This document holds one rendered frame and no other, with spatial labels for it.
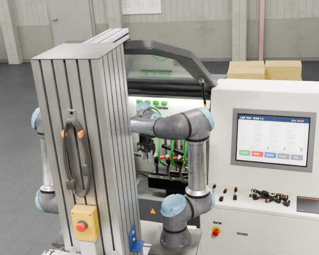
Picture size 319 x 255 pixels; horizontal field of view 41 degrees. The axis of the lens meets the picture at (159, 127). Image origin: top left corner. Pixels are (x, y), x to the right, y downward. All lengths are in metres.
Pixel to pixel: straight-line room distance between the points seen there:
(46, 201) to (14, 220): 2.30
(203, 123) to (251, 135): 0.77
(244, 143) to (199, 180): 0.68
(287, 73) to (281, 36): 2.15
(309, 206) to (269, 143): 0.41
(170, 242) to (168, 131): 0.55
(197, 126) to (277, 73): 5.67
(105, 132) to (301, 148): 1.39
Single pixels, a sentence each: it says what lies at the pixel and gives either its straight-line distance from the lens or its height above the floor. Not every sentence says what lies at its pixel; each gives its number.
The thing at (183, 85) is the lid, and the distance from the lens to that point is 2.67.
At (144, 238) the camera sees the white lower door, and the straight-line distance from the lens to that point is 2.80.
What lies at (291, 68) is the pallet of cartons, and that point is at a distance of 7.43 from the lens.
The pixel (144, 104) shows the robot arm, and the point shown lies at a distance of 2.28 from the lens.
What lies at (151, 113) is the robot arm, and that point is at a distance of 2.20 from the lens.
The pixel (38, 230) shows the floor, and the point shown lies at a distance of 4.25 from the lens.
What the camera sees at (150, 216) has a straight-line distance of 2.69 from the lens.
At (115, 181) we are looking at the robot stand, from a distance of 1.58.
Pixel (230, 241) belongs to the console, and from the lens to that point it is 2.62.
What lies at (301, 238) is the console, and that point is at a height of 0.83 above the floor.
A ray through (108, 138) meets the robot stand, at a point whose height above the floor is 1.74.
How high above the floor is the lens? 2.33
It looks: 22 degrees down
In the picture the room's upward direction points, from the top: 4 degrees counter-clockwise
